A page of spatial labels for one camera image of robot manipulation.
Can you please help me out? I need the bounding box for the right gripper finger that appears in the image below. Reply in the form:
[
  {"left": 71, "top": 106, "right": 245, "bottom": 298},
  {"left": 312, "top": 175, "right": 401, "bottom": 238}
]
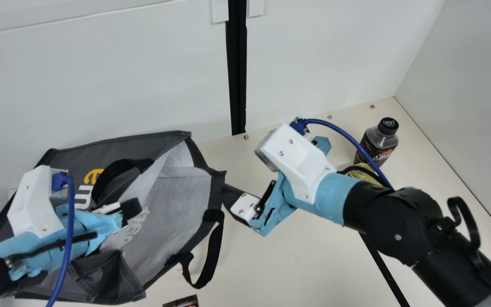
[
  {"left": 221, "top": 183, "right": 261, "bottom": 227},
  {"left": 254, "top": 180, "right": 277, "bottom": 214}
]

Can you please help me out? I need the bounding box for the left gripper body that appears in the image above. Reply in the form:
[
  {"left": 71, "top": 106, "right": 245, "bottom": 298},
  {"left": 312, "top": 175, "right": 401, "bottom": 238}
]
[{"left": 0, "top": 203, "right": 124, "bottom": 282}]

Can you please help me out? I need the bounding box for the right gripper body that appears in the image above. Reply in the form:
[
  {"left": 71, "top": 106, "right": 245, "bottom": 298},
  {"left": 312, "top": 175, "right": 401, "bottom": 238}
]
[{"left": 249, "top": 136, "right": 362, "bottom": 237}]

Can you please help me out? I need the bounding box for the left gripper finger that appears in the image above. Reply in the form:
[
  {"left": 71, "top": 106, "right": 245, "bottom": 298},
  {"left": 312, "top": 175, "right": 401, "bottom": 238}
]
[{"left": 92, "top": 198, "right": 144, "bottom": 216}]

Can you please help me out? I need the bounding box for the dark grey bag with straps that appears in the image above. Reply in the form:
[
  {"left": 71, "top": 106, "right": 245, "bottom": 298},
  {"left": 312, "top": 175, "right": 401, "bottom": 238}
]
[{"left": 0, "top": 130, "right": 228, "bottom": 305}]

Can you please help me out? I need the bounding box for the rectangular tin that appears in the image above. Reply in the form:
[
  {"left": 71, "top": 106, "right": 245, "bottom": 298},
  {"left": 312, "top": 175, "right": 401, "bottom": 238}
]
[{"left": 348, "top": 163, "right": 384, "bottom": 187}]

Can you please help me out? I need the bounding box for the dark coffee bottle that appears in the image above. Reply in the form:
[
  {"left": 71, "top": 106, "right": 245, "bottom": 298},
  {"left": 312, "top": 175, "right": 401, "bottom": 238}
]
[{"left": 353, "top": 117, "right": 399, "bottom": 168}]

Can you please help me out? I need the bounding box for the black strip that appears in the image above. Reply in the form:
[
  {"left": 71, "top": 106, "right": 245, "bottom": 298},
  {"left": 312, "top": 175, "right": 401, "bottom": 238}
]
[{"left": 358, "top": 232, "right": 411, "bottom": 307}]

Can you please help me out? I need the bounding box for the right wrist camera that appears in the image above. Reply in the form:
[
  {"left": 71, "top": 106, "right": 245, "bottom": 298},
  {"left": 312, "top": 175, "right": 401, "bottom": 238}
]
[{"left": 254, "top": 124, "right": 337, "bottom": 205}]

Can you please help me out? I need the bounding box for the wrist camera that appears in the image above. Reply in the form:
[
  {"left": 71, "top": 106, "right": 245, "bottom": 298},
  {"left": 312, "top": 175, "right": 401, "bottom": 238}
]
[
  {"left": 254, "top": 124, "right": 337, "bottom": 205},
  {"left": 7, "top": 165, "right": 70, "bottom": 238}
]

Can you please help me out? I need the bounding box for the blue cable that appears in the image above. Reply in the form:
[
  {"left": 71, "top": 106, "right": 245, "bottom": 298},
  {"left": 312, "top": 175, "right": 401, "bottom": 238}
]
[
  {"left": 45, "top": 170, "right": 76, "bottom": 307},
  {"left": 289, "top": 118, "right": 394, "bottom": 189}
]

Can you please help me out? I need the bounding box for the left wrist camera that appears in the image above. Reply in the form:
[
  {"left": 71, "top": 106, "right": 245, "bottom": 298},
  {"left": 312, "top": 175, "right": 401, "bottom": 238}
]
[{"left": 7, "top": 165, "right": 70, "bottom": 238}]

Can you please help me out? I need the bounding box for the black post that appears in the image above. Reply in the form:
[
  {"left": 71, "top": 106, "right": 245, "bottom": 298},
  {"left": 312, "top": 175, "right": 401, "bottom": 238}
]
[{"left": 225, "top": 0, "right": 248, "bottom": 136}]

